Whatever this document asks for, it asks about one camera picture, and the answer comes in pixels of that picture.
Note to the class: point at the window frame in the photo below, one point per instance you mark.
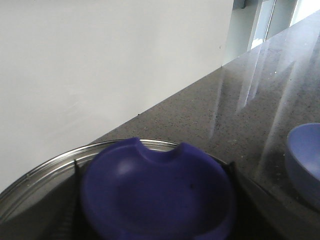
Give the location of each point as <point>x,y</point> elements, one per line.
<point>254,21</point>

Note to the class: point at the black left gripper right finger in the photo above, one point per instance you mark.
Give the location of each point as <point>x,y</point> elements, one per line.
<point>249,222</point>

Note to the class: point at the blue plastic bowl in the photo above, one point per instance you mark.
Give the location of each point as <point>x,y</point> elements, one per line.
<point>302,161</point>

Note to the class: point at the glass lid with blue knob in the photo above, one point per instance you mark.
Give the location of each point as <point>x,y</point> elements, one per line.
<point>132,189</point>

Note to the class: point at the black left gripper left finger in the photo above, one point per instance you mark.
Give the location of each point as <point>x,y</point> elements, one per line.
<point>73,222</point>

